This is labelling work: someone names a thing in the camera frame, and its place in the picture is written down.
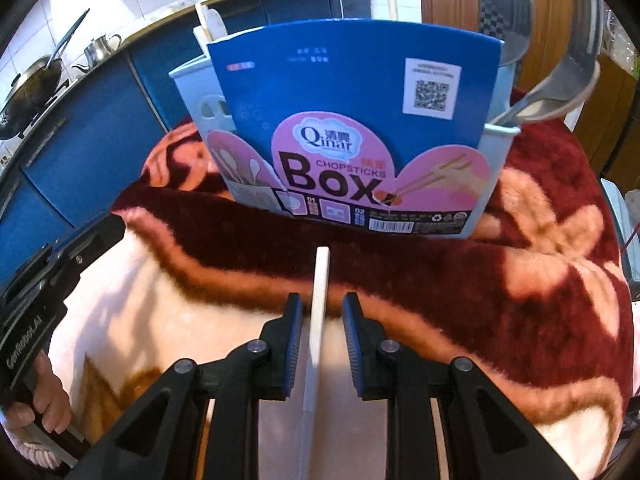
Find light blue utensil holder box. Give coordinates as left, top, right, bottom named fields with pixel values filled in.
left=168, top=19, right=522, bottom=239

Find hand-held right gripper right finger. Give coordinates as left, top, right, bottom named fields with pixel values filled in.
left=341, top=291, right=581, bottom=480

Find blue base cabinets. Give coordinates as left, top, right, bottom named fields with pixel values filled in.
left=0, top=0, right=377, bottom=303

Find white chopstick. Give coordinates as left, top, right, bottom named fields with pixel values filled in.
left=299, top=246, right=331, bottom=480
left=192, top=2, right=213, bottom=53

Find person's left hand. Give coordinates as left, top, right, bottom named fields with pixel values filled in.
left=5, top=350, right=73, bottom=436

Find large steel wok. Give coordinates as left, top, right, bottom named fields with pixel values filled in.
left=0, top=7, right=92, bottom=142

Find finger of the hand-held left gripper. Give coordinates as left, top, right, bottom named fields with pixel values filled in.
left=52, top=214, right=127, bottom=281

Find red floral blanket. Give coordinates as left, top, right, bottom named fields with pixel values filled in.
left=45, top=87, right=640, bottom=480

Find metal spoon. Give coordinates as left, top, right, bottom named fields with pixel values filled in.
left=492, top=57, right=601, bottom=128

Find steel kettle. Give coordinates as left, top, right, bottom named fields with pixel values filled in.
left=72, top=32, right=124, bottom=69

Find light blue lidded container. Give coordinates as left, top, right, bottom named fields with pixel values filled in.
left=602, top=177, right=640, bottom=283

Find white plastic spoon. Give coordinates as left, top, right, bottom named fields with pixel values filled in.
left=207, top=7, right=229, bottom=42

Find wooden door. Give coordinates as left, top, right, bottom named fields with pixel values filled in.
left=417, top=0, right=576, bottom=92

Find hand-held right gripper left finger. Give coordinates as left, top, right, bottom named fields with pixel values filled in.
left=82, top=291, right=305, bottom=480

